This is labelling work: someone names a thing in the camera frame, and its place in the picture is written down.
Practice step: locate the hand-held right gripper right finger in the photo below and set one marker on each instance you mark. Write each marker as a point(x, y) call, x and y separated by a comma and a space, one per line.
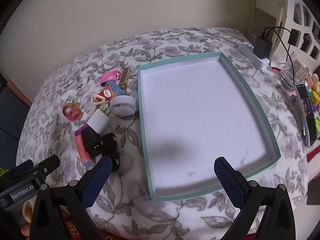
point(230, 182)

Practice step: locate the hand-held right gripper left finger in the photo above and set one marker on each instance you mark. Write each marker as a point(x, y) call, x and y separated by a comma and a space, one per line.
point(97, 180)

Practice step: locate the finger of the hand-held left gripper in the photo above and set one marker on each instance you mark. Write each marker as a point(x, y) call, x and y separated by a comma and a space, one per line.
point(25, 166)
point(48, 165)

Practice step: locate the black device with metal studs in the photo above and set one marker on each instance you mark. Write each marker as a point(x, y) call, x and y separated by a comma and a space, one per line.
point(111, 152)

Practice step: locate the salmon blue toy car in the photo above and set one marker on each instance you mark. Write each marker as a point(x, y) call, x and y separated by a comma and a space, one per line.
point(81, 147)

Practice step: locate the black glossy box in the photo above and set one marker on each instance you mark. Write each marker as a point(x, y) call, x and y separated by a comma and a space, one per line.
point(90, 140)

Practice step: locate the pink orange doll figure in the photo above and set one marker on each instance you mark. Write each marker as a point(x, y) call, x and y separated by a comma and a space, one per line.
point(71, 113)

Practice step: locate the white cube box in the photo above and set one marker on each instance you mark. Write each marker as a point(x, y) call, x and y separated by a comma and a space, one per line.
point(98, 121)

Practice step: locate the cream claw hair clip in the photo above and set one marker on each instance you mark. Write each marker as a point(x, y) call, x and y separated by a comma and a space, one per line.
point(105, 108)

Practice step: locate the teal white tray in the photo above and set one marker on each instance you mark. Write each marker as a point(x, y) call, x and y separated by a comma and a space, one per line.
point(200, 110)

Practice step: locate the white wristband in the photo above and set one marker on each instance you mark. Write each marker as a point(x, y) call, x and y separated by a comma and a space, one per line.
point(125, 101)

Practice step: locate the orange and blue case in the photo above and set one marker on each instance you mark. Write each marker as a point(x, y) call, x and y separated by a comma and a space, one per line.
point(115, 87)

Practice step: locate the pink wristband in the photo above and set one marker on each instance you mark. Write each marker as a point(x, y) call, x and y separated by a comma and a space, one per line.
point(111, 76)

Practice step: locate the gold patterned hair clip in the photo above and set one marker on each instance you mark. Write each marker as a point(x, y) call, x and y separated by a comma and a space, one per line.
point(125, 78)

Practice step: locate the person's left hand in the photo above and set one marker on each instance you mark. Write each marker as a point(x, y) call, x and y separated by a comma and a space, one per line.
point(26, 230)

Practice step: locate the green object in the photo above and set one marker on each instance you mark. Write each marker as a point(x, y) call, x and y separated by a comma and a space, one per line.
point(3, 172)

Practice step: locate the dark panel with brown edge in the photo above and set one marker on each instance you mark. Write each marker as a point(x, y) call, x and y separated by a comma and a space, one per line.
point(12, 110)

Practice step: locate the red printed cloth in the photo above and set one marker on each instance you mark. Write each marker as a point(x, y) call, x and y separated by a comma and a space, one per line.
point(110, 236)

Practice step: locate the smartphone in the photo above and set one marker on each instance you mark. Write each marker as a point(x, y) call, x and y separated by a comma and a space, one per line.
point(307, 112)

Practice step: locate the yellow toy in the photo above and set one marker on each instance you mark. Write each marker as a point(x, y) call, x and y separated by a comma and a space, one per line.
point(314, 95)

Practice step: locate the clear bag of toys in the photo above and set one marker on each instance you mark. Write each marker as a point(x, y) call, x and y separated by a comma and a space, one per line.
point(292, 75)

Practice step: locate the white power strip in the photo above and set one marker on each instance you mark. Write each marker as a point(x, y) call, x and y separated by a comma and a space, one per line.
point(252, 55)

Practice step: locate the black charger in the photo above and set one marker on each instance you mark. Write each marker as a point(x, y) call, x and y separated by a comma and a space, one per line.
point(262, 46)

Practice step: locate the floral blanket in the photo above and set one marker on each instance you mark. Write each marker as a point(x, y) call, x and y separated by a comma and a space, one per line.
point(175, 42)

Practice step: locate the white shelf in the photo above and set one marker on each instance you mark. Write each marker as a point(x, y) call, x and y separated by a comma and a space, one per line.
point(265, 10)

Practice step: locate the white lattice furniture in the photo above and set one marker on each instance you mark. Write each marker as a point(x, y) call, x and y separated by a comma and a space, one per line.
point(300, 17)

